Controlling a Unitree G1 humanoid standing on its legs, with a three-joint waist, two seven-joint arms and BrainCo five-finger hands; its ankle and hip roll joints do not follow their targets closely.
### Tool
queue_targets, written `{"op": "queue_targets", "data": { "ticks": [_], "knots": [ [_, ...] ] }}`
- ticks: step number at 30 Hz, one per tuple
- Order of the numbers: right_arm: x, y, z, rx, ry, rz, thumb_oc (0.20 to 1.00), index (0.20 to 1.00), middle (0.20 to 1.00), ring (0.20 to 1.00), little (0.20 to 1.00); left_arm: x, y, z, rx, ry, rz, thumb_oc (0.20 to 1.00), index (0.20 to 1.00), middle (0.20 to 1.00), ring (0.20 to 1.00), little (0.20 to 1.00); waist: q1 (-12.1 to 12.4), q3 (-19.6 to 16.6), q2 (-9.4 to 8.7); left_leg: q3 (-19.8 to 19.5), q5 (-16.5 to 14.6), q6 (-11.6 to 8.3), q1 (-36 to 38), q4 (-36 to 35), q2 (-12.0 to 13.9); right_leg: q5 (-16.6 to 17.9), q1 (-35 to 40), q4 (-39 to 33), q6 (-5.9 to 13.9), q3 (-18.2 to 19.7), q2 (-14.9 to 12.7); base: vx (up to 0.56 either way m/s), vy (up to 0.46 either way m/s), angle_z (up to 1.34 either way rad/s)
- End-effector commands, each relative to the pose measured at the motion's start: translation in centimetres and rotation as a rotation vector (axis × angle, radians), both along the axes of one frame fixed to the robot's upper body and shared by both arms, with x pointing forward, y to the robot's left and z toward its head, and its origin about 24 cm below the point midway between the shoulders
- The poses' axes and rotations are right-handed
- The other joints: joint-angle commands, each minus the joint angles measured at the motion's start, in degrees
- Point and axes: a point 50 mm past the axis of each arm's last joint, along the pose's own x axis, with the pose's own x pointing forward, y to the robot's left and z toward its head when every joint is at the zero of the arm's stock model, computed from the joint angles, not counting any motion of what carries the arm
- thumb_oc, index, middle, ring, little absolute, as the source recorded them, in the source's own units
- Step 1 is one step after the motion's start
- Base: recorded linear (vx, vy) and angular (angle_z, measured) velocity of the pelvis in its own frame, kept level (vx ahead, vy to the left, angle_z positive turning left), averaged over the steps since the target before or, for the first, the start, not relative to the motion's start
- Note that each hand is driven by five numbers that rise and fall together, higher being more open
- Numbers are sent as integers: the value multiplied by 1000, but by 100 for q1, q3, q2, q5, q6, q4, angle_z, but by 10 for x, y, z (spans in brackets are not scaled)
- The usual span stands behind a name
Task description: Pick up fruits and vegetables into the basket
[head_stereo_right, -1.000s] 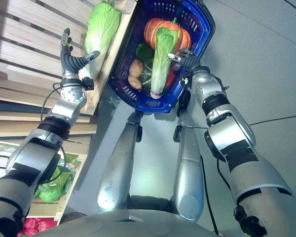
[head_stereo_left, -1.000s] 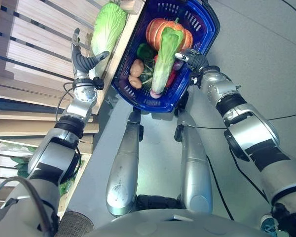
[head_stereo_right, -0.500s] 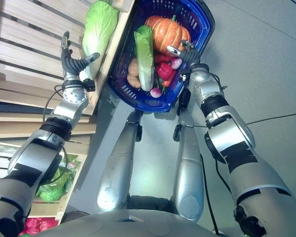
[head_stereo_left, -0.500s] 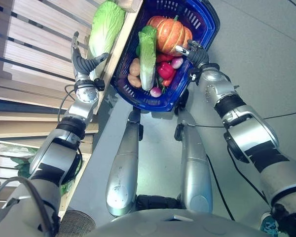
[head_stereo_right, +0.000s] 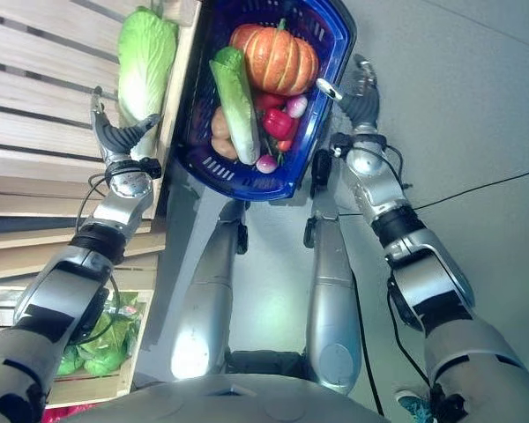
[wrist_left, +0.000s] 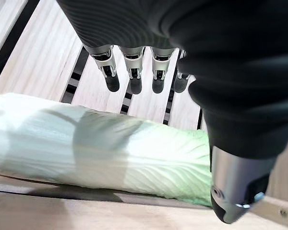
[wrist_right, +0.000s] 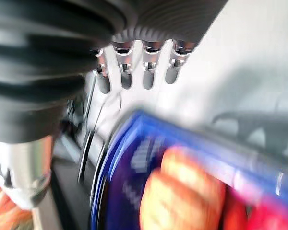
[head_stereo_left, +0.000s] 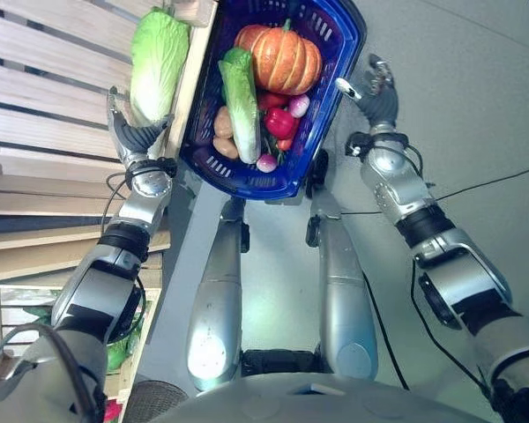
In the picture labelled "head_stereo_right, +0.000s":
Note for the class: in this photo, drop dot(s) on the orange squash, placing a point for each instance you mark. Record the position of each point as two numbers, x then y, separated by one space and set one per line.
221 132

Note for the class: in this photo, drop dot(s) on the silver robot leg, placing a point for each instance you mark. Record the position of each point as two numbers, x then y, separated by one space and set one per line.
333 299
207 299

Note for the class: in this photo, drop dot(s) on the silver robot left leg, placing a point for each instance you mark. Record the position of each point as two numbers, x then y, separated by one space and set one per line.
207 299

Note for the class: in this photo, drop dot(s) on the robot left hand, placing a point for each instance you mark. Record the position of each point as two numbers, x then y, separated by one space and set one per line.
114 136

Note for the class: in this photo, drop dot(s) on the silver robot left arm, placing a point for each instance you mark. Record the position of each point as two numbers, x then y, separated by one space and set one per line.
66 291

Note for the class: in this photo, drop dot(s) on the person's teal shoe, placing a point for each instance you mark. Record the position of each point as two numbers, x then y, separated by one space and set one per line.
416 405

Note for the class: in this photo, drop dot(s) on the low wooden crate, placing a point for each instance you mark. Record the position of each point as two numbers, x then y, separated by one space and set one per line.
114 388

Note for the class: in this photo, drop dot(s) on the large green napa cabbage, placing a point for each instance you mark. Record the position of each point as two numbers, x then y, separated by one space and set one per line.
143 66

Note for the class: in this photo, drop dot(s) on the red bag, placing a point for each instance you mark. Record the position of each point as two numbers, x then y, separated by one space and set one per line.
66 413

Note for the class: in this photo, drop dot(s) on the slim green napa cabbage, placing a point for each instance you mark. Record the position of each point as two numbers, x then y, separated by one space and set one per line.
238 106

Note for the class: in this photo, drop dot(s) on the wooden slatted crate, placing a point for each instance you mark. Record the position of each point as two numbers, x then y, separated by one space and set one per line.
35 88

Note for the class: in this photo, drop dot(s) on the red tomato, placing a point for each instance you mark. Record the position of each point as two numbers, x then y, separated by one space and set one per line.
268 100

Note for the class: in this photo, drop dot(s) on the grey robot torso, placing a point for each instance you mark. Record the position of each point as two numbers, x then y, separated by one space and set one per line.
229 401

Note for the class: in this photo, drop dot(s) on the dark robot foot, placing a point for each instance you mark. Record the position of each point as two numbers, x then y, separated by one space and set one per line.
269 362

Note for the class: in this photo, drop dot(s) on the small orange carrot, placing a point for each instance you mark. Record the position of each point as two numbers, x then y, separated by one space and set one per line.
284 145

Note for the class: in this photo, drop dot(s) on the silver robot right leg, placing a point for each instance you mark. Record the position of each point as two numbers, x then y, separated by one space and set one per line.
333 299

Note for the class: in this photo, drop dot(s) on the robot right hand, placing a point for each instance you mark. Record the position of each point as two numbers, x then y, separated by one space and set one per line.
362 106

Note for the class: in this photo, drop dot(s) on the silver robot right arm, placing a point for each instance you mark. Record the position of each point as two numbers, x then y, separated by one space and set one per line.
427 269

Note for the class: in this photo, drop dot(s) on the blue plastic shopping basket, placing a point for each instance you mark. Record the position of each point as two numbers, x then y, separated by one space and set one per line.
198 110

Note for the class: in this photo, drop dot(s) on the pink white radish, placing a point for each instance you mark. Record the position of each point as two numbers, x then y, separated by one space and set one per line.
266 164
297 106

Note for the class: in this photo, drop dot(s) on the green leafy lettuce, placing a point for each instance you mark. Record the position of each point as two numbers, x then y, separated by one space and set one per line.
106 348

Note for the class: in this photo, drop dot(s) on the red bell pepper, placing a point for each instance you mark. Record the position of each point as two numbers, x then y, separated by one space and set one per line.
278 123

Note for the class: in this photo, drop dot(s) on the orange pumpkin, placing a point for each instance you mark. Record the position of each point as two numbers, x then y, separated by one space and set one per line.
277 57

